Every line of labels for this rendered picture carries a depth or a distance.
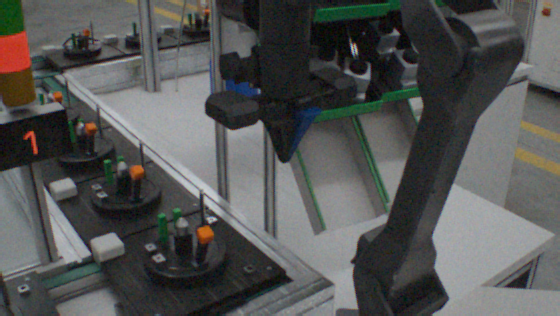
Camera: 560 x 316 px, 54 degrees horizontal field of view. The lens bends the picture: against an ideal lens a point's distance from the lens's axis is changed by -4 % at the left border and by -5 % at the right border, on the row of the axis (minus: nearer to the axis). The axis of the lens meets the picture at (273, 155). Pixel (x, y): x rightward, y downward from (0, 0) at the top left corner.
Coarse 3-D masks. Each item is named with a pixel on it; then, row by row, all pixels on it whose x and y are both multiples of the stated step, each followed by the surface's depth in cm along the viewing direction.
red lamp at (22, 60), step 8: (24, 32) 76; (0, 40) 74; (8, 40) 74; (16, 40) 75; (24, 40) 76; (0, 48) 75; (8, 48) 75; (16, 48) 75; (24, 48) 76; (0, 56) 75; (8, 56) 75; (16, 56) 76; (24, 56) 77; (0, 64) 76; (8, 64) 76; (16, 64) 76; (24, 64) 77
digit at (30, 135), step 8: (40, 120) 81; (16, 128) 79; (24, 128) 80; (32, 128) 80; (40, 128) 81; (16, 136) 79; (24, 136) 80; (32, 136) 81; (40, 136) 82; (16, 144) 80; (24, 144) 81; (32, 144) 81; (40, 144) 82; (16, 152) 80; (24, 152) 81; (32, 152) 82; (40, 152) 82; (48, 152) 83; (24, 160) 81
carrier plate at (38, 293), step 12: (24, 276) 90; (36, 276) 90; (12, 288) 87; (36, 288) 87; (12, 300) 85; (24, 300) 85; (36, 300) 85; (48, 300) 85; (24, 312) 82; (36, 312) 82; (48, 312) 82
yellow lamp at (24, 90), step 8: (0, 72) 76; (8, 72) 76; (16, 72) 77; (24, 72) 77; (32, 72) 80; (0, 80) 77; (8, 80) 77; (16, 80) 77; (24, 80) 78; (32, 80) 79; (0, 88) 78; (8, 88) 77; (16, 88) 77; (24, 88) 78; (32, 88) 79; (8, 96) 78; (16, 96) 78; (24, 96) 78; (32, 96) 80; (8, 104) 78; (16, 104) 78; (24, 104) 79
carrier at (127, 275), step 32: (160, 224) 94; (192, 224) 105; (224, 224) 105; (96, 256) 95; (128, 256) 96; (160, 256) 90; (192, 256) 92; (224, 256) 93; (256, 256) 96; (128, 288) 88; (160, 288) 88; (192, 288) 88; (224, 288) 88; (256, 288) 90
